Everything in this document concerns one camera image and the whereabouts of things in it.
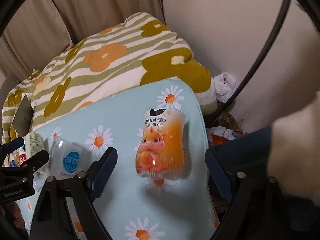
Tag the white blue-label plastic cup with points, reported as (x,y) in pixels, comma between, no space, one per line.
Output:
(64,158)

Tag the light blue daisy tablecloth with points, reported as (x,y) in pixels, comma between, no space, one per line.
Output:
(159,186)

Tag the striped floral quilt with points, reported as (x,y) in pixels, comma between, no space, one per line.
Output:
(139,51)

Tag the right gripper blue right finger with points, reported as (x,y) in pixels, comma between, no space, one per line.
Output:
(218,175)

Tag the dark blue trouser leg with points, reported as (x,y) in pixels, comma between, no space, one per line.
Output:
(248,154)

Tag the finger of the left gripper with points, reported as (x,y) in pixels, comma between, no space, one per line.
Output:
(35,162)
(10,147)

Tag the red-label clear bottle cup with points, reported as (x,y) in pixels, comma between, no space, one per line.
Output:
(20,156)

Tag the cream green-label bottle cup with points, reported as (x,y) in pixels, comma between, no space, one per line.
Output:
(34,143)

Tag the white plastic bag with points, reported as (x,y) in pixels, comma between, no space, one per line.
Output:
(225,86)

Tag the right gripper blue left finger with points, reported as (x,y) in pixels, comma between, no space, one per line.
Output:
(100,171)

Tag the grey cardboard piece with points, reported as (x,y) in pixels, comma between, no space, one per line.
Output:
(23,117)

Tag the red and white bag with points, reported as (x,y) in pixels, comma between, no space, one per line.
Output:
(219,135)

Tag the black curved metal tube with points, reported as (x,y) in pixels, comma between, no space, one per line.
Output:
(263,53)

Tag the orange dragon plastic cup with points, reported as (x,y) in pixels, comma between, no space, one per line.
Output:
(160,154)

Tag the beige curtain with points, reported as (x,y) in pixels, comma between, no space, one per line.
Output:
(42,29)

